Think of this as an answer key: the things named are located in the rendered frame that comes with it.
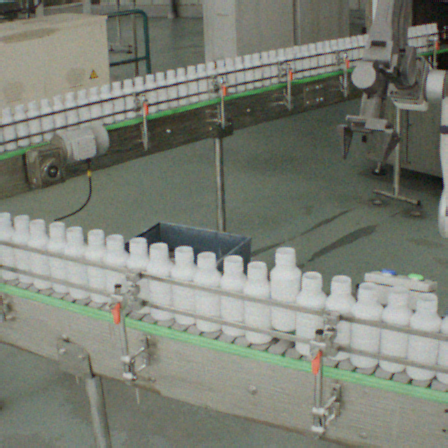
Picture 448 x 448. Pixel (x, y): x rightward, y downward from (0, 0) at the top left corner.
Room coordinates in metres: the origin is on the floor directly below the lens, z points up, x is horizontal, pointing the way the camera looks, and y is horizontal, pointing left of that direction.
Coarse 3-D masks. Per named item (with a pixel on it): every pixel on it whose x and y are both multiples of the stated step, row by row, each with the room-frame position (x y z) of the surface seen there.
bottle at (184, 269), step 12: (180, 252) 1.52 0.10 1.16; (192, 252) 1.52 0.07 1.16; (180, 264) 1.51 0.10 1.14; (192, 264) 1.51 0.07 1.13; (180, 276) 1.49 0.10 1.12; (192, 276) 1.50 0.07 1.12; (180, 288) 1.50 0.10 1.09; (180, 300) 1.50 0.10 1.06; (192, 300) 1.50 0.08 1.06; (180, 324) 1.50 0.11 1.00; (192, 324) 1.50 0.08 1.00
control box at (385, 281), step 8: (368, 272) 1.46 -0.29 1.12; (376, 272) 1.49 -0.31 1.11; (368, 280) 1.45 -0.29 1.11; (376, 280) 1.44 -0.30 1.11; (384, 280) 1.43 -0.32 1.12; (392, 280) 1.43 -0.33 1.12; (400, 280) 1.42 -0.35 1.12; (408, 280) 1.42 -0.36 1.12; (416, 280) 1.42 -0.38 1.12; (424, 280) 1.43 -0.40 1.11; (432, 280) 1.45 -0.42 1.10; (384, 288) 1.43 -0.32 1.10; (408, 288) 1.41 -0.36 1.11; (416, 288) 1.40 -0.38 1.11; (424, 288) 1.39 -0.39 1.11; (432, 288) 1.42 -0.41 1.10; (384, 296) 1.42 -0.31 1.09; (416, 296) 1.39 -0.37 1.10; (408, 304) 1.39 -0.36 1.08; (416, 304) 1.38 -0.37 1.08
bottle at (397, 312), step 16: (400, 288) 1.30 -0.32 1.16; (400, 304) 1.27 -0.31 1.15; (384, 320) 1.28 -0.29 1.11; (400, 320) 1.26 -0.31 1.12; (384, 336) 1.27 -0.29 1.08; (400, 336) 1.26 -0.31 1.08; (384, 352) 1.27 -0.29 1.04; (400, 352) 1.26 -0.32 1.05; (384, 368) 1.27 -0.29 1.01; (400, 368) 1.26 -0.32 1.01
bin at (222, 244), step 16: (160, 224) 2.24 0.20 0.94; (176, 224) 2.21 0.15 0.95; (128, 240) 2.10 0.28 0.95; (160, 240) 2.24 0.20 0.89; (176, 240) 2.21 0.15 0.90; (192, 240) 2.19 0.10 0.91; (208, 240) 2.16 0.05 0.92; (224, 240) 2.13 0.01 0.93; (240, 240) 2.10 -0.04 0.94; (224, 256) 1.97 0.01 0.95; (240, 256) 2.04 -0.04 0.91
